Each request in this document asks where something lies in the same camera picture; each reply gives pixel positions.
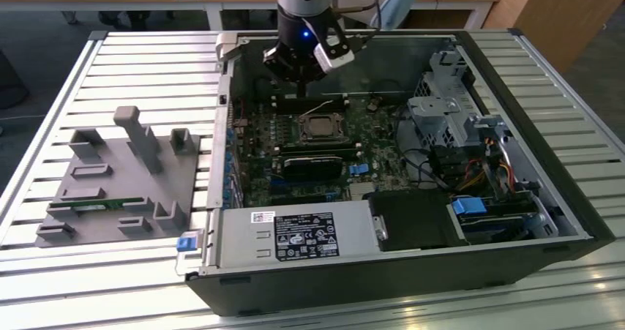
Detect silver topped CPU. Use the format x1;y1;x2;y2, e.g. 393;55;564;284
308;119;338;137

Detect metal socket cover frame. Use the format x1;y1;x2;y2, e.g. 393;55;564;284
300;114;348;142

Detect CPU socket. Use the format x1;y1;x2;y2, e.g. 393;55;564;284
297;113;349;143

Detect pale blue teach pendant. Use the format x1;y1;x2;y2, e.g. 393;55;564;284
379;0;424;29

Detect silver metal drive cage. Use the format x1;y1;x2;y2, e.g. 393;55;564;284
405;50;495;151

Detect black graphics card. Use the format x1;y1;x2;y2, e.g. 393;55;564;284
280;155;348;181

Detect green motherboard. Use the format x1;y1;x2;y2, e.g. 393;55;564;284
228;91;417;209

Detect silver finned heatsink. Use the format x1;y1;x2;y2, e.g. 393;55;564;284
348;182;377;202

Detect silver power supply unit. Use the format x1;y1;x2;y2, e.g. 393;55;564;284
209;207;391;271

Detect grey parts rack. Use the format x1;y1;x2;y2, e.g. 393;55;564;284
35;105;205;250

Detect wooden cabinet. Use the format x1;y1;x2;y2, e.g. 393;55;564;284
481;0;612;75

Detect green RAM stick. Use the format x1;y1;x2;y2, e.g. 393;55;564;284
49;196;149;211

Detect blue disk carrier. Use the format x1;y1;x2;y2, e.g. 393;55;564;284
452;196;489;218

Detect black disk drive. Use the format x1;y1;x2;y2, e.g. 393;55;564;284
459;212;536;241

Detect silver rimmed wrist camera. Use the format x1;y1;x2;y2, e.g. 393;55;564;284
314;34;357;72

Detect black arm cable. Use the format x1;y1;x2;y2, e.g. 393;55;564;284
334;0;388;31

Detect black cable bundle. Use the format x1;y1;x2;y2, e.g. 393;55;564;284
399;146;453;192

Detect yellow red power wires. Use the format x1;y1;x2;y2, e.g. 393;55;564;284
459;157;517;194

